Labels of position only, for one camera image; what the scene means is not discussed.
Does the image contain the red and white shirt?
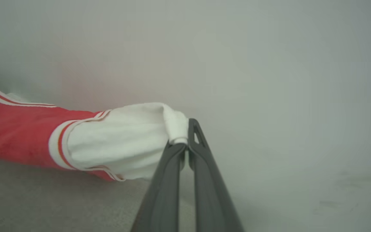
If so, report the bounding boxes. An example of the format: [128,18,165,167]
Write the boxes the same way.
[0,75,190,182]

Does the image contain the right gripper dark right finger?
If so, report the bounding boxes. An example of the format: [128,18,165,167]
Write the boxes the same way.
[187,118,244,232]

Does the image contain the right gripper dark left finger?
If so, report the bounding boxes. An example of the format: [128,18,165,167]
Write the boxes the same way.
[130,142,186,232]

